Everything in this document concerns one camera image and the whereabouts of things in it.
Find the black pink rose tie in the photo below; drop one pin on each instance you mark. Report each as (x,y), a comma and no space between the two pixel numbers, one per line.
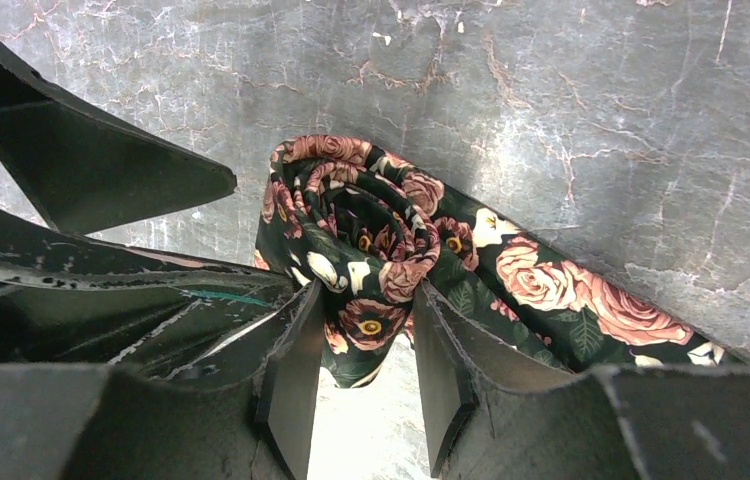
(371,227)

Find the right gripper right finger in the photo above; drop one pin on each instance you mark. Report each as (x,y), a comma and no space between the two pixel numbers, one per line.
(491,412)

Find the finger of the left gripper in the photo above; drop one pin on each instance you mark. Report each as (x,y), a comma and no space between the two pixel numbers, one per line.
(74,299)
(85,170)

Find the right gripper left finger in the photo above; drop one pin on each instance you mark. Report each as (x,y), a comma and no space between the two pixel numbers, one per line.
(244,412)

